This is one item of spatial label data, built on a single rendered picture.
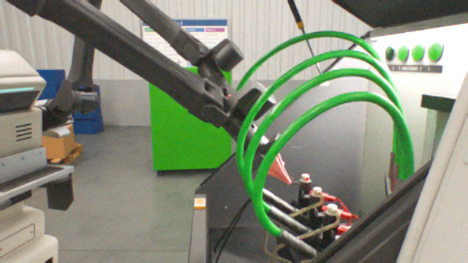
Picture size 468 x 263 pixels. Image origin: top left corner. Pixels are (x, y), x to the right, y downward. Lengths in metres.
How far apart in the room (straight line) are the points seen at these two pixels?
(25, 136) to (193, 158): 3.06
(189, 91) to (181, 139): 3.36
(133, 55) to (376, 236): 0.49
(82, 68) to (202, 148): 3.00
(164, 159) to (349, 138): 3.19
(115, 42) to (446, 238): 0.56
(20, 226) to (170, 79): 0.73
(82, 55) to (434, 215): 1.02
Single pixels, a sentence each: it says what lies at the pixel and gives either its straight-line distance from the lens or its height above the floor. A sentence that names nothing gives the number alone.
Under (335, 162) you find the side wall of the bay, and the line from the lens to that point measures 1.12.
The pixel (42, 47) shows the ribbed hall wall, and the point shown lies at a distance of 8.23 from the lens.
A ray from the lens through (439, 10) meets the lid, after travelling 0.89.
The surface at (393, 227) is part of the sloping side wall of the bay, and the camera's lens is 0.44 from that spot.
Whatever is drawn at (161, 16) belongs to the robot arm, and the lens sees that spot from 1.00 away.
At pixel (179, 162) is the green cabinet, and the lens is 4.09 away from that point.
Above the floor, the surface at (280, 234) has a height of 1.11.
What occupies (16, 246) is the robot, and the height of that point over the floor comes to 0.82.
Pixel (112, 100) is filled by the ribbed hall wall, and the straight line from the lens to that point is 7.65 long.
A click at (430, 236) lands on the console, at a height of 1.18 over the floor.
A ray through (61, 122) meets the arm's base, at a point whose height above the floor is 1.16.
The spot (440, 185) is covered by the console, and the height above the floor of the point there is 1.23.
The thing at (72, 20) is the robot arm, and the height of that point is 1.42.
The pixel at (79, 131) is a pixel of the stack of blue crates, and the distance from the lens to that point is 7.07.
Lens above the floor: 1.36
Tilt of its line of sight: 12 degrees down
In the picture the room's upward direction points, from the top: straight up
